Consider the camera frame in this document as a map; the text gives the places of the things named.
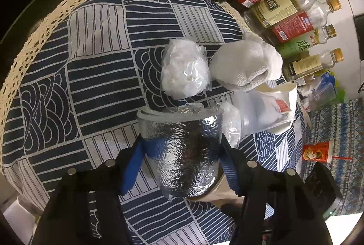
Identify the green packet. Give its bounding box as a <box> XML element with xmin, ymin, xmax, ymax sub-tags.
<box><xmin>334</xmin><ymin>83</ymin><xmax>349</xmax><ymax>103</ymax></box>

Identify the small brown jar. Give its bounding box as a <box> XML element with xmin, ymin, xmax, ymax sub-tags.
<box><xmin>296</xmin><ymin>75</ymin><xmax>316</xmax><ymax>86</ymax></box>

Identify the cream label dark bottle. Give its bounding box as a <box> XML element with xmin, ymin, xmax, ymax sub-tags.
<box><xmin>281</xmin><ymin>48</ymin><xmax>344</xmax><ymax>82</ymax></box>

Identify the blue white plastic bag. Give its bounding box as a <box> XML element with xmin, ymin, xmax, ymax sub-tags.
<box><xmin>301</xmin><ymin>72</ymin><xmax>337</xmax><ymax>112</ymax></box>

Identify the red orange small packet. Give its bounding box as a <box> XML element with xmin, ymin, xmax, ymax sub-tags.
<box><xmin>302</xmin><ymin>140</ymin><xmax>334</xmax><ymax>164</ymax></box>

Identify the small clear plastic wrapper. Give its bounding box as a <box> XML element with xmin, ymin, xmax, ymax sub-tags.
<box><xmin>220</xmin><ymin>101</ymin><xmax>242</xmax><ymax>149</ymax></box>

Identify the red label bottle gold cap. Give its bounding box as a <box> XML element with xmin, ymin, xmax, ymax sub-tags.
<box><xmin>267</xmin><ymin>0</ymin><xmax>342</xmax><ymax>45</ymax></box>

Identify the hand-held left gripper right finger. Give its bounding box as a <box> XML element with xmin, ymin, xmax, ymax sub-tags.
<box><xmin>219</xmin><ymin>135</ymin><xmax>327</xmax><ymax>245</ymax></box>

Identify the white plastic bag ball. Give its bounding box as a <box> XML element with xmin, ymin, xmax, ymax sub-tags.
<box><xmin>161</xmin><ymin>38</ymin><xmax>211</xmax><ymax>99</ymax></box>

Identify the blue patterned rug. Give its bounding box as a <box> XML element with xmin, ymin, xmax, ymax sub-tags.
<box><xmin>296</xmin><ymin>99</ymin><xmax>364</xmax><ymax>217</ymax></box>

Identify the clear plastic packaging red label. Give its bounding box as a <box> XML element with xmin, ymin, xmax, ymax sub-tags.
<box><xmin>233</xmin><ymin>83</ymin><xmax>298</xmax><ymax>135</ymax></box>

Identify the green label bottle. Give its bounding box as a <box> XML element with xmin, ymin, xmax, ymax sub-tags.
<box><xmin>277</xmin><ymin>25</ymin><xmax>337</xmax><ymax>59</ymax></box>

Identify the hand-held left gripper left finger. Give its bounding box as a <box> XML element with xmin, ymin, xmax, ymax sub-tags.
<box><xmin>33</xmin><ymin>134</ymin><xmax>148</xmax><ymax>245</ymax></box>

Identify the white paper towel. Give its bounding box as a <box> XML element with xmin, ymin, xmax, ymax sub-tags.
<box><xmin>209</xmin><ymin>32</ymin><xmax>283</xmax><ymax>92</ymax></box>

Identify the blue white patterned tablecloth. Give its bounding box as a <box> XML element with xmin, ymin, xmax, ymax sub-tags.
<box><xmin>0</xmin><ymin>0</ymin><xmax>313</xmax><ymax>245</ymax></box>

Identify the silver foil bag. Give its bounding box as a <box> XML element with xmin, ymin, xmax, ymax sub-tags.
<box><xmin>136</xmin><ymin>103</ymin><xmax>225</xmax><ymax>201</ymax></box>

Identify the clear bottle yellow cap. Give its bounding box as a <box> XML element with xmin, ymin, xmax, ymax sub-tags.
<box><xmin>245</xmin><ymin>0</ymin><xmax>334</xmax><ymax>32</ymax></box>

